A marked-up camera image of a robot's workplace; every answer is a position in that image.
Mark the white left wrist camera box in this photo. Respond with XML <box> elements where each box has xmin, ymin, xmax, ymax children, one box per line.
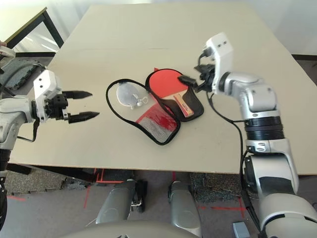
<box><xmin>33</xmin><ymin>69</ymin><xmax>62</xmax><ymax>123</ymax></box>

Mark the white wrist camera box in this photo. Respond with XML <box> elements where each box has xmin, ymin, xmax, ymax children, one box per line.
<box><xmin>33</xmin><ymin>69</ymin><xmax>62</xmax><ymax>123</ymax></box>
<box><xmin>205</xmin><ymin>32</ymin><xmax>235</xmax><ymax>95</ymax></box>

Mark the black table base bar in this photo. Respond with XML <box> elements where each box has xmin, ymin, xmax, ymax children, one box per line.
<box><xmin>6</xmin><ymin>162</ymin><xmax>96</xmax><ymax>183</ymax></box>

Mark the black-framed side table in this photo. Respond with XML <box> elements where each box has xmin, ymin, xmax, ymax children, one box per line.
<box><xmin>0</xmin><ymin>6</ymin><xmax>65</xmax><ymax>60</ymax></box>

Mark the speckled floor mat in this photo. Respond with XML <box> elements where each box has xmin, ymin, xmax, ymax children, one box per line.
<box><xmin>4</xmin><ymin>164</ymin><xmax>98</xmax><ymax>197</ymax></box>
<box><xmin>190</xmin><ymin>172</ymin><xmax>242</xmax><ymax>203</ymax></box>

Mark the grey robot leg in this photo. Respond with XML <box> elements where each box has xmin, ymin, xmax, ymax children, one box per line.
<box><xmin>95</xmin><ymin>178</ymin><xmax>148</xmax><ymax>225</ymax></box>
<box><xmin>168</xmin><ymin>180</ymin><xmax>202</xmax><ymax>237</ymax></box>

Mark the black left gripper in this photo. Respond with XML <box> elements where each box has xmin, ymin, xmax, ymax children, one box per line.
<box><xmin>44</xmin><ymin>90</ymin><xmax>101</xmax><ymax>124</ymax></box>

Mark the dark grey foam mat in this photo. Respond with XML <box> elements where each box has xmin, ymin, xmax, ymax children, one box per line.
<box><xmin>0</xmin><ymin>59</ymin><xmax>47</xmax><ymax>91</ymax></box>

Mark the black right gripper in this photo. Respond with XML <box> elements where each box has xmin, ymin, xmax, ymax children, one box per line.
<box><xmin>177</xmin><ymin>63</ymin><xmax>217</xmax><ymax>93</ymax></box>

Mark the small grey box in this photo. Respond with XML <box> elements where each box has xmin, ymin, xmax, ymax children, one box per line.
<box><xmin>232</xmin><ymin>221</ymin><xmax>251</xmax><ymax>238</ymax></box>

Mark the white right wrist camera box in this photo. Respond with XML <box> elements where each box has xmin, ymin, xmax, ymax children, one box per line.
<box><xmin>205</xmin><ymin>32</ymin><xmax>235</xmax><ymax>95</ymax></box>

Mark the grey robot torso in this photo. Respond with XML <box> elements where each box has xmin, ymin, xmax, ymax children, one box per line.
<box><xmin>95</xmin><ymin>221</ymin><xmax>199</xmax><ymax>238</ymax></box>

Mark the red ping-pong paddle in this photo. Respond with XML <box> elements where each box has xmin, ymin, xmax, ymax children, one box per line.
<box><xmin>149</xmin><ymin>69</ymin><xmax>195</xmax><ymax>118</ymax></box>

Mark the grey robot left leg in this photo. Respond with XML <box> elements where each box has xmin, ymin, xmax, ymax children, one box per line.
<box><xmin>95</xmin><ymin>178</ymin><xmax>148</xmax><ymax>225</ymax></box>

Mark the grey robot right leg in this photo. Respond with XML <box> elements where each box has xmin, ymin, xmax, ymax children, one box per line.
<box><xmin>168</xmin><ymin>180</ymin><xmax>202</xmax><ymax>237</ymax></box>

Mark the red black paddle case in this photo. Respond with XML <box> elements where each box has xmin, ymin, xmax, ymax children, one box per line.
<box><xmin>106</xmin><ymin>66</ymin><xmax>205</xmax><ymax>146</ymax></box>

